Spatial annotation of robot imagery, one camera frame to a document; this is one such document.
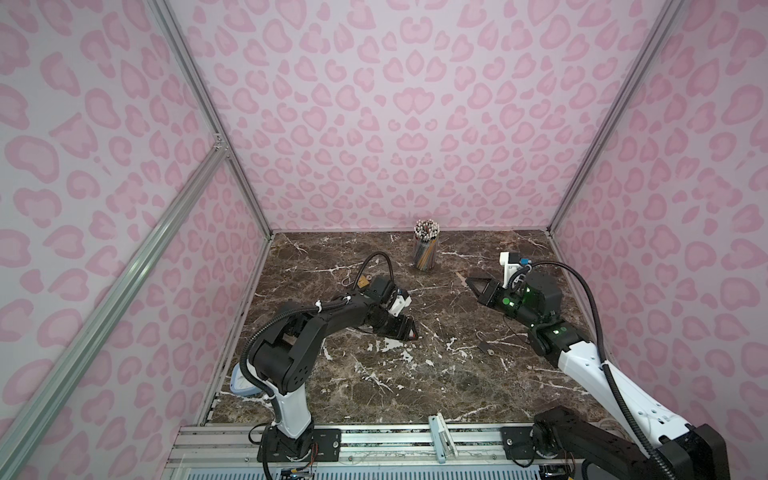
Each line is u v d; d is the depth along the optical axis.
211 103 0.84
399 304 0.86
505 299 0.66
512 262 0.69
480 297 0.69
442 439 0.73
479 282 0.73
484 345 0.90
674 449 0.39
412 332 0.85
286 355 0.48
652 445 0.39
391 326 0.80
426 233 0.95
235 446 0.75
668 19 0.69
